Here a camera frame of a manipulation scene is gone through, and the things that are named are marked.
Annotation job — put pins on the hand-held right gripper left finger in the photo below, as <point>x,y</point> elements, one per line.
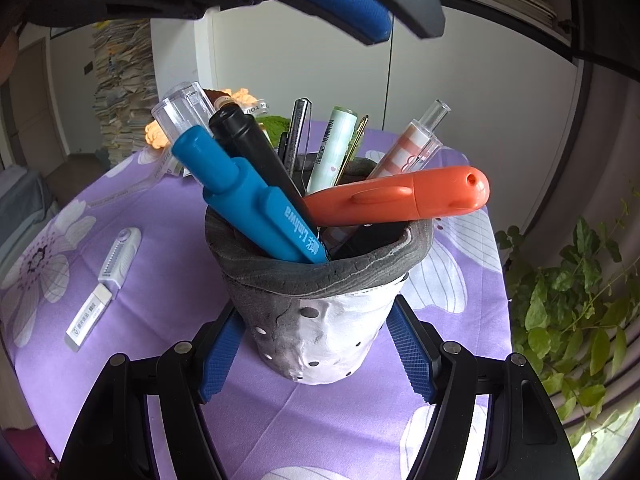
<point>220,360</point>

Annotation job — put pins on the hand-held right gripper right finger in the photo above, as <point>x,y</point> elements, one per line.
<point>410,355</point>

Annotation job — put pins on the grey fabric pen holder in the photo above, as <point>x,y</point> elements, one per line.
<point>310,320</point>

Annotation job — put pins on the clear cap pen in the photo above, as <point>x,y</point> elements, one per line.
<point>182,105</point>

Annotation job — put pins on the light green pen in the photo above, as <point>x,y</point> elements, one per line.
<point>332,145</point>

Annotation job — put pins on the olive green pen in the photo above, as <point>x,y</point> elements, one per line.
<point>356,142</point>

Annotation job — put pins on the orange pen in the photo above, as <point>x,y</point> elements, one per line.
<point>400,195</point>

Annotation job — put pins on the blue pen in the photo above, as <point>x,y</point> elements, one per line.
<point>250,200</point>

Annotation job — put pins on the black marker pen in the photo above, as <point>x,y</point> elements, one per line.
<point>250,145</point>

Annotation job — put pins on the pink striped clear pen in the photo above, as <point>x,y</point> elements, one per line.
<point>410,147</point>

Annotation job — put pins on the purple floral tablecloth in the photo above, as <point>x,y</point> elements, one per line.
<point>150,320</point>

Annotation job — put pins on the tall stack of papers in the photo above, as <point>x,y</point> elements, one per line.
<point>122,85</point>

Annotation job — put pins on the white eraser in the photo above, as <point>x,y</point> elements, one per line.
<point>90,315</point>

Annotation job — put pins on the crochet sunflower with green stem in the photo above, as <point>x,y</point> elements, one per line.
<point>157,135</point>

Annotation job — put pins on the brown door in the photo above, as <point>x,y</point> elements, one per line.
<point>30,110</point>

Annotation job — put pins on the green potted plant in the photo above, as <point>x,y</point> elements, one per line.
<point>555,300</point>

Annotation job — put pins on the clear printed ribbon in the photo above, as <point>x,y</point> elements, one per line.
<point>150,177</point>

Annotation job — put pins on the grey cushion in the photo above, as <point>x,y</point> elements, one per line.
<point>22,205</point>

